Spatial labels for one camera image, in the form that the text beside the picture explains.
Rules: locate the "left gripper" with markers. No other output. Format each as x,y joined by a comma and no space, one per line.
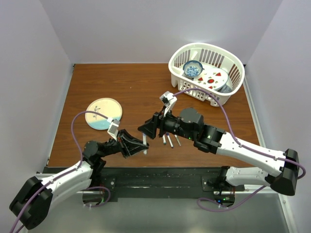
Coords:
134,145

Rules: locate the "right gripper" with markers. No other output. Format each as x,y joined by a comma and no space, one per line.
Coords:
149,128

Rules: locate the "lilac white marker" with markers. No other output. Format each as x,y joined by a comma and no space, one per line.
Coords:
144,138

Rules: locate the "blue white marker pen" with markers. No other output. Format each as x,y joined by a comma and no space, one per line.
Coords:
170,140

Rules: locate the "teal white marker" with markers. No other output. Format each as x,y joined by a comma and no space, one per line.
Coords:
164,140

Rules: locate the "green pen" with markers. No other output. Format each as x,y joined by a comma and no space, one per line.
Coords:
177,139

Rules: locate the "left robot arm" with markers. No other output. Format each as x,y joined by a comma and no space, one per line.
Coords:
37,196

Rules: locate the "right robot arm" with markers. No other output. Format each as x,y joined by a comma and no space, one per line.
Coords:
273,168

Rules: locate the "round cream blue plate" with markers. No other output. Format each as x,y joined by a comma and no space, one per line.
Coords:
106,106

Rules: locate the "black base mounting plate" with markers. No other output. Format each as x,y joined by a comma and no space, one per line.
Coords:
164,183

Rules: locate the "blue patterned bowl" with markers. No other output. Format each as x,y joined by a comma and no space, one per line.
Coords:
192,68

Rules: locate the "watermelon pattern plate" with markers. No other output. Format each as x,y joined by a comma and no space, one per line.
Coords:
212,78

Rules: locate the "grey dish in basket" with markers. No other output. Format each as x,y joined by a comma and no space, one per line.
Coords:
225,89

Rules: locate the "white plastic dish basket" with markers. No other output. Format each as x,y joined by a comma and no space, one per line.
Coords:
207,67

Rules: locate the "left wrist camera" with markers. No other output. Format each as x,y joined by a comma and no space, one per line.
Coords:
113,127

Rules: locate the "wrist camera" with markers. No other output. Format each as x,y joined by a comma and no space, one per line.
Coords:
113,127
169,100

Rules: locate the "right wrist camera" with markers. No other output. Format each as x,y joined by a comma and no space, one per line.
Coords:
169,100

